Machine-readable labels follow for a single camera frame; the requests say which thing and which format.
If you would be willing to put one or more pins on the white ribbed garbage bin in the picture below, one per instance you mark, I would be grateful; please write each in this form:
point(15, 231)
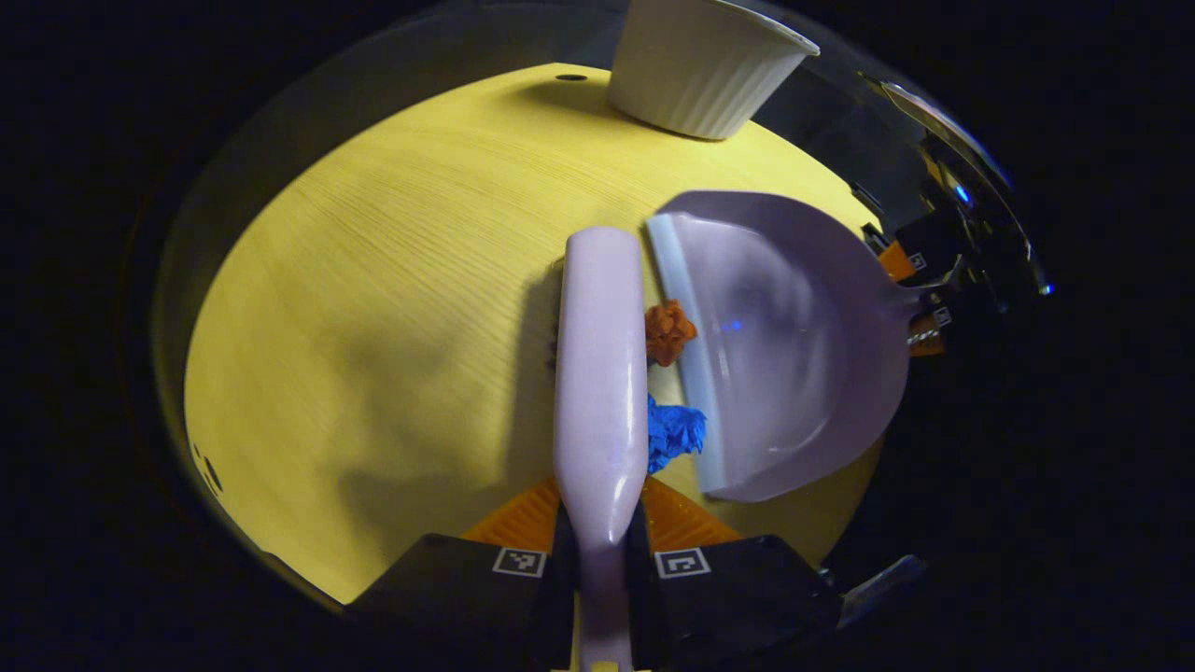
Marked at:
point(700, 65)

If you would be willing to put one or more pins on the orange paper trash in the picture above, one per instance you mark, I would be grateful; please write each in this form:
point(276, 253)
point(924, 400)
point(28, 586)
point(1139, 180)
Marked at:
point(668, 331)

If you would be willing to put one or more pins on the small pink broom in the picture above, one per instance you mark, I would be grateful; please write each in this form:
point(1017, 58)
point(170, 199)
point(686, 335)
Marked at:
point(602, 373)

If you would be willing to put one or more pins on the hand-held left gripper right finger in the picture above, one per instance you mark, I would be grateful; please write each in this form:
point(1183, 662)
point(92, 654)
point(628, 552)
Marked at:
point(738, 597)

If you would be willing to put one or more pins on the pink dustpan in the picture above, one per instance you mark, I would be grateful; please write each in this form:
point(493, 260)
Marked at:
point(794, 345)

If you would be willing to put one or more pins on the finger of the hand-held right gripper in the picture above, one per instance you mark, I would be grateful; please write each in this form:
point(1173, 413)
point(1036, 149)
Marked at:
point(920, 250)
point(929, 328)

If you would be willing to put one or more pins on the blue paper trash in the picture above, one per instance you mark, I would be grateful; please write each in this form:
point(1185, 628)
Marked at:
point(674, 431)

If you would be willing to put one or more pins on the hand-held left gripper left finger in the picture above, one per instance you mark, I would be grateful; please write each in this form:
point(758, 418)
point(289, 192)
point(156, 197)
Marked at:
point(448, 597)

